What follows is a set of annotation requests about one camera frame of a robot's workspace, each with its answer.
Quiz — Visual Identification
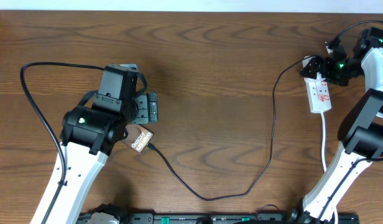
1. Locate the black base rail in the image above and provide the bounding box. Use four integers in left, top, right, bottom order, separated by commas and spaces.
76, 203, 360, 224

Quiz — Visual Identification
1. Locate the white power strip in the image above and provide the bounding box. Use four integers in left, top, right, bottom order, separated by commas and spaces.
303, 72, 331, 114

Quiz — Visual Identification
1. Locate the white power strip cord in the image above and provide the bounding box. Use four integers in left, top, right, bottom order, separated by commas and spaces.
320, 112, 339, 224

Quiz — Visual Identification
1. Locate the black USB charging cable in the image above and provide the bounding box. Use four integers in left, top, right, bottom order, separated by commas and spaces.
147, 55, 320, 202

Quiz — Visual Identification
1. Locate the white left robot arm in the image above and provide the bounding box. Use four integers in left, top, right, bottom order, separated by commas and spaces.
32, 64, 158, 223

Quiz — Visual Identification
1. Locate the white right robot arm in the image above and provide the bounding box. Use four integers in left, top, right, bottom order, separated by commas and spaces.
290, 27, 383, 223

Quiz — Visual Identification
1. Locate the rose gold Galaxy smartphone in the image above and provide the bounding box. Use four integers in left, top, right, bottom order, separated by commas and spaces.
121, 124, 154, 154

